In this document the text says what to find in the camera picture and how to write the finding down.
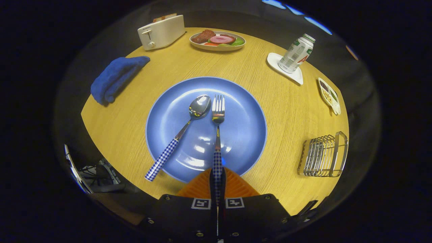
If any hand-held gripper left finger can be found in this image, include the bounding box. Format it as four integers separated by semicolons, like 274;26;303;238
145;168;217;243

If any white drink bottle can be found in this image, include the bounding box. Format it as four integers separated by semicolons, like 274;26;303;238
278;33;316;74

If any person's leg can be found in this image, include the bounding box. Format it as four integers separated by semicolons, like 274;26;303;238
91;192;145;225

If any metal wire rack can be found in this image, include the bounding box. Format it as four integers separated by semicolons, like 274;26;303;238
298;131;348;178

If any blue round plate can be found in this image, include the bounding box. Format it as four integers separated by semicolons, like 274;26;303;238
145;77;267;183

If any white square coaster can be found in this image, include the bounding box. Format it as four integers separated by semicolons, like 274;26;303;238
267;52;304;85

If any white divided bean dish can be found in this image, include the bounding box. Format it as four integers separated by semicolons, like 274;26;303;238
318;77;341;115

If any blue folded towel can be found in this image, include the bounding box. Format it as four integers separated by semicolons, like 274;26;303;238
90;56;151;106

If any fork with checked handle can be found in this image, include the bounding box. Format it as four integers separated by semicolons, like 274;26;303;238
212;94;225;206

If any tangle of black cables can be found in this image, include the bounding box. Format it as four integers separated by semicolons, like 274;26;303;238
79;159;122;186

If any spoon with checked handle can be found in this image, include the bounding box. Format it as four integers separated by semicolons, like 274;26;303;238
145;95;212;182

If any brown toast slice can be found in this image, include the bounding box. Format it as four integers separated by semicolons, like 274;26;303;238
153;13;177;23

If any white panel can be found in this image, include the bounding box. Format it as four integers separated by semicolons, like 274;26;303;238
64;144;92;194

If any large brown meat slice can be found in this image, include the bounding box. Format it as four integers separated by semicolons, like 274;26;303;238
192;30;216;44

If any white oval food plate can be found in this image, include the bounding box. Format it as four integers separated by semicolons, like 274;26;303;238
189;30;246;51

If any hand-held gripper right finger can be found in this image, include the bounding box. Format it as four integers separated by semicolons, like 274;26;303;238
219;168;291;243

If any pink ham slice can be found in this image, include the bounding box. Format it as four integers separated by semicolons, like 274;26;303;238
209;35;235;45

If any white toaster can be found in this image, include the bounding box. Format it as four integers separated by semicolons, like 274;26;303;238
137;13;186;51

